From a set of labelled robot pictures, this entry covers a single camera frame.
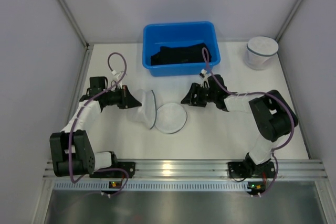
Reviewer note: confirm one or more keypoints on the slotted cable duct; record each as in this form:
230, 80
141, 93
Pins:
141, 185

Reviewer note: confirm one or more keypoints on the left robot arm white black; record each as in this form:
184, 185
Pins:
71, 150

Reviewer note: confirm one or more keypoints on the aluminium mounting rail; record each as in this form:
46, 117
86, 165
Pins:
217, 169

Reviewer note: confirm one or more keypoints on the blue plastic bin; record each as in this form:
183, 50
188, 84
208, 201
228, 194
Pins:
179, 35

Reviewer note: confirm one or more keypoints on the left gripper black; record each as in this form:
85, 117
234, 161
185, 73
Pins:
125, 97

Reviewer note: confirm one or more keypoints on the white mesh laundry bag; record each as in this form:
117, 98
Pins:
260, 50
168, 118

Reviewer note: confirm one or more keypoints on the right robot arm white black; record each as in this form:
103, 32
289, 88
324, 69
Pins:
273, 117

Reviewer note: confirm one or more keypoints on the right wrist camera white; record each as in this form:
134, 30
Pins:
204, 78

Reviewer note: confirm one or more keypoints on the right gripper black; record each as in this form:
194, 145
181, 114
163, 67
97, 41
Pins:
200, 95

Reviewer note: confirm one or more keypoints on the black garment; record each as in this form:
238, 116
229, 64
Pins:
178, 55

